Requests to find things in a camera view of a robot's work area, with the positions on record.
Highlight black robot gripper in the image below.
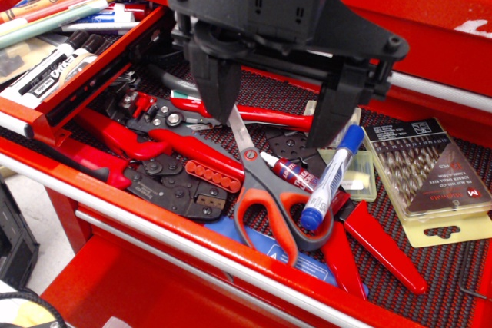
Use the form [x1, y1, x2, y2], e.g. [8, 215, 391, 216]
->
[168, 0, 409, 124]

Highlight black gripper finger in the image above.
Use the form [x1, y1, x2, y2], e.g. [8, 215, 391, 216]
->
[307, 85, 362, 148]

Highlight blue and white marker pen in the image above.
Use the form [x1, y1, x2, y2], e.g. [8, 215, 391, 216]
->
[300, 124, 364, 230]

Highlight red open large drawer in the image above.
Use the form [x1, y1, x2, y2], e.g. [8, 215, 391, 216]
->
[0, 62, 492, 328]

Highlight red open small drawer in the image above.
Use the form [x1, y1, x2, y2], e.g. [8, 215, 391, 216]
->
[1, 5, 169, 145]

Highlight small clear plastic box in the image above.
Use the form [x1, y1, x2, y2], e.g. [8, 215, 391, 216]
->
[320, 149, 376, 202]

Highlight red threadlocker tube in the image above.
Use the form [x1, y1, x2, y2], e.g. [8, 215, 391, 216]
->
[260, 151, 319, 193]

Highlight drill bit set clear case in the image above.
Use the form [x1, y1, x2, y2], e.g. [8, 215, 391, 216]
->
[364, 118, 491, 248]

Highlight white blue marker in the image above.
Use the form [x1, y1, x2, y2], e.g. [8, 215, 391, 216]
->
[75, 10, 135, 23]

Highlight pale green marker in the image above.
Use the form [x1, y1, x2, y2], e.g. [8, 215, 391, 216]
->
[1, 0, 115, 48]

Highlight black white expo marker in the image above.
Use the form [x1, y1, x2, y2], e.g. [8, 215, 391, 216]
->
[1, 30, 89, 104]

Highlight red tool chest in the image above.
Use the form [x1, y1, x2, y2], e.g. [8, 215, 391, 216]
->
[1, 0, 491, 327]

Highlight orange crayons box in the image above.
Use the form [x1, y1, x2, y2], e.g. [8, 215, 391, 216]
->
[1, 0, 63, 23]

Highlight black hex key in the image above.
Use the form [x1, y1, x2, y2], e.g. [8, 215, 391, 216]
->
[458, 241, 487, 300]

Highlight black bin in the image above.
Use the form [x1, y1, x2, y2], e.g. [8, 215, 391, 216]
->
[1, 178, 40, 290]

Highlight red handled wire stripper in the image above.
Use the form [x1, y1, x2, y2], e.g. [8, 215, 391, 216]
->
[75, 92, 244, 192]

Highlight red handled crimping tool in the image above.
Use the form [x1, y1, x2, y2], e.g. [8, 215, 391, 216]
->
[55, 108, 244, 222]

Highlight orange grey handled scissors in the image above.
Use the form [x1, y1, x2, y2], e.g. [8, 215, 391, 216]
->
[228, 107, 334, 267]

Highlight red handled black pliers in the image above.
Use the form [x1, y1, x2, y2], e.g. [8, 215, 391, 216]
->
[265, 128, 427, 300]

